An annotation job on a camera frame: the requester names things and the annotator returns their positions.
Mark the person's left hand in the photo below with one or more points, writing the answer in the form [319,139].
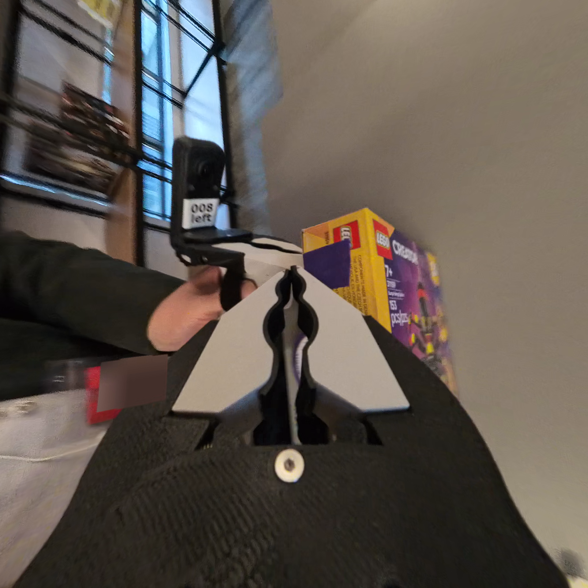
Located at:
[183,317]

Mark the person's white shirt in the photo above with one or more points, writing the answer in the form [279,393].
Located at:
[36,450]

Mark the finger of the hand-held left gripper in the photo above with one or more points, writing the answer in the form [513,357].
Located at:
[266,267]
[280,244]

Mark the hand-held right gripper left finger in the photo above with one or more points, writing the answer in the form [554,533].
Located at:
[225,367]

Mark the person's left forearm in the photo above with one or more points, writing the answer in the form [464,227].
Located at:
[69,285]

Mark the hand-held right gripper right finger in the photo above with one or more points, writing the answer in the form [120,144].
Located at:
[353,367]

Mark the yellow purple toy set box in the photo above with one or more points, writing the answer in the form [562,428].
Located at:
[367,275]

